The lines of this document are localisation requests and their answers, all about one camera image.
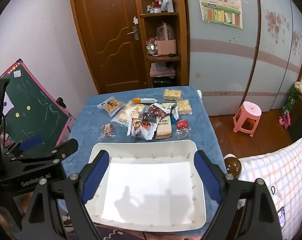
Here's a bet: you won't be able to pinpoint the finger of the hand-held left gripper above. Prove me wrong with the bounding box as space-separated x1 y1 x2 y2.
1 135 49 159
7 138 79 166

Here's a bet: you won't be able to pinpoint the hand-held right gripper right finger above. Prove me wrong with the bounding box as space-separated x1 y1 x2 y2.
193 150 284 240

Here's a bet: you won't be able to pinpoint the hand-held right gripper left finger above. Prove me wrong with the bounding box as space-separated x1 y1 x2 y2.
21 150 110 240

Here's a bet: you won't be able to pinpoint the small clear nut packet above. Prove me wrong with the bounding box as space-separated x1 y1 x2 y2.
98 123 116 141

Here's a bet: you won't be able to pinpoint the white plastic tray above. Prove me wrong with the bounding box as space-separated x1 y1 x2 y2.
85 139 207 230

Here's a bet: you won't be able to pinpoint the red nut packet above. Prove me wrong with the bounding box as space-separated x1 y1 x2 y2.
176 119 192 138

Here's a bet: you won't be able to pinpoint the clear brown cookie packet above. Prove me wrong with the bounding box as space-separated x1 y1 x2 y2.
97 97 126 117

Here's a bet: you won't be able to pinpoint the beige cracker packet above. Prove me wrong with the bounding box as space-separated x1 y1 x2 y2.
155 115 173 139

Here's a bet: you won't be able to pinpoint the white and red snack packet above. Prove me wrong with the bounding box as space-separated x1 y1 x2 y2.
127 118 157 140

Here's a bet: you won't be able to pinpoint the clear cracker packet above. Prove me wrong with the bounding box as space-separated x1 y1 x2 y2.
111 101 148 128

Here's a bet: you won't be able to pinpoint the dark red snack packet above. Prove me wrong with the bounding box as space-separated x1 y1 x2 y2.
148 103 169 119

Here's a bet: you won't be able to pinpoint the orange and white bar packet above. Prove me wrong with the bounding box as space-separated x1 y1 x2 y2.
132 97 158 105

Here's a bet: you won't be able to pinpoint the blue fleece blanket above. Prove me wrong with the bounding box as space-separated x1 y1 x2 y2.
60 86 227 240

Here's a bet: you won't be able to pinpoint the white dotted paper sheet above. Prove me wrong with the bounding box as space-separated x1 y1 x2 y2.
0 72 15 117

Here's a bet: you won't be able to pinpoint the pink plastic stool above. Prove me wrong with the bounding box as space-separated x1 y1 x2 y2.
233 101 262 137

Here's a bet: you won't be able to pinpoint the checkered bedding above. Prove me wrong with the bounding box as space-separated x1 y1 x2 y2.
238 131 302 240

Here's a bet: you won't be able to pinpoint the pink toy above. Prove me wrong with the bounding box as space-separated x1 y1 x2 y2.
278 112 292 129

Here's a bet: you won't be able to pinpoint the dark wooden cabinet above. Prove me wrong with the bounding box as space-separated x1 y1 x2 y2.
288 95 302 143

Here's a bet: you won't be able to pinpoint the pale blue floral wardrobe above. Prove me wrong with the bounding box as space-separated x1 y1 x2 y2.
185 0 302 113

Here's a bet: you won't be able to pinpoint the folded pink cloths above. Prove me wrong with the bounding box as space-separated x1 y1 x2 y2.
150 62 176 78

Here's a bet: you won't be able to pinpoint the green bag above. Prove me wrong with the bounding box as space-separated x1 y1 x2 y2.
281 82 302 114

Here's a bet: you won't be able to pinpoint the brown wooden door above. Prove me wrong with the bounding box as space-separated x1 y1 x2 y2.
69 0 148 94

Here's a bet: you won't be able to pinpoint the silver and red foil wrapping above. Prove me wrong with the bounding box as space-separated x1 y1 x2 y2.
145 37 158 55

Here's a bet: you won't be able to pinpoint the pink basket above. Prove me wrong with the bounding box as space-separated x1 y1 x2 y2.
157 22 178 57

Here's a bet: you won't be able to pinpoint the wooden corner shelf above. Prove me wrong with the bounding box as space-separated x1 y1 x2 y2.
135 0 188 88

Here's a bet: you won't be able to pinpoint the cluster of small jars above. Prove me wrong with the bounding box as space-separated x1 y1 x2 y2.
146 0 166 14

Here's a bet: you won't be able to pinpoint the white paper roll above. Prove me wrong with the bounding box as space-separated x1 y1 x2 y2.
162 0 175 13

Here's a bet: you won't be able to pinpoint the green chalkboard with pink frame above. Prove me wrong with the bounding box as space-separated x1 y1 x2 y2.
0 59 75 150

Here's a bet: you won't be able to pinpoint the metal door handle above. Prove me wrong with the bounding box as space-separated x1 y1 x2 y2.
127 26 139 41

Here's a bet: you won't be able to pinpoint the wall poster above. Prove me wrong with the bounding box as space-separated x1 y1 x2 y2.
197 0 243 29

